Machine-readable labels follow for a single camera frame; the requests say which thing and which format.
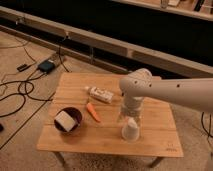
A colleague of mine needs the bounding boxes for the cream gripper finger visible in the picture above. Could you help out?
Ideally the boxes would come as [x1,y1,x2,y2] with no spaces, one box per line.
[136,121,142,134]
[118,121,127,133]

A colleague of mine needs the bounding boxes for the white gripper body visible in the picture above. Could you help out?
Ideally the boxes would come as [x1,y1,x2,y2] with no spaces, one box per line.
[118,95,143,123]

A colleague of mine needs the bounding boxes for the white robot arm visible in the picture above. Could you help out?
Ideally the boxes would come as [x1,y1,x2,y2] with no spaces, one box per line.
[119,69,213,117]

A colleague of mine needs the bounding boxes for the wooden slatted table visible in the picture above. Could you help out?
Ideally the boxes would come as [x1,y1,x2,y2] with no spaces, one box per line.
[37,73,183,157]

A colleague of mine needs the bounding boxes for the white labelled bottle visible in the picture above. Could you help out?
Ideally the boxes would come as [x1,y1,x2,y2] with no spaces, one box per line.
[85,86,114,103]

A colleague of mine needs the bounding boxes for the orange carrot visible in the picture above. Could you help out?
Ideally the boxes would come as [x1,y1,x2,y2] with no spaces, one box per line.
[86,102,101,122]

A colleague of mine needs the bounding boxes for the dark brown bowl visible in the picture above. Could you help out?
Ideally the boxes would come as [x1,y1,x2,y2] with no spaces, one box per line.
[54,107,82,133]

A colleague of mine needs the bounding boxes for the white sponge block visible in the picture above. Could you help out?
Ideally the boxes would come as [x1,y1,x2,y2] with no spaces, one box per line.
[55,111,76,132]

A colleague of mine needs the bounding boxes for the dark blue power box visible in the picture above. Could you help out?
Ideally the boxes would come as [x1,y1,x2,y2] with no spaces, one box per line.
[37,60,55,73]

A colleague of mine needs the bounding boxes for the small black adapter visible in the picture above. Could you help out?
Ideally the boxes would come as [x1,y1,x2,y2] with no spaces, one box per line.
[17,64,29,72]

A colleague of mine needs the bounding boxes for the long metal rail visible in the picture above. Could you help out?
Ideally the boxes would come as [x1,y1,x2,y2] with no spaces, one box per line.
[0,6,213,77]

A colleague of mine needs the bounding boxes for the black cable at right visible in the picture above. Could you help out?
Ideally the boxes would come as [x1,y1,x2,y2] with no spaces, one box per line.
[200,111,213,139]

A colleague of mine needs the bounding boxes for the black floor cable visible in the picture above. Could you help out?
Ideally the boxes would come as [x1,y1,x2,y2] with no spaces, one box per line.
[0,36,71,118]

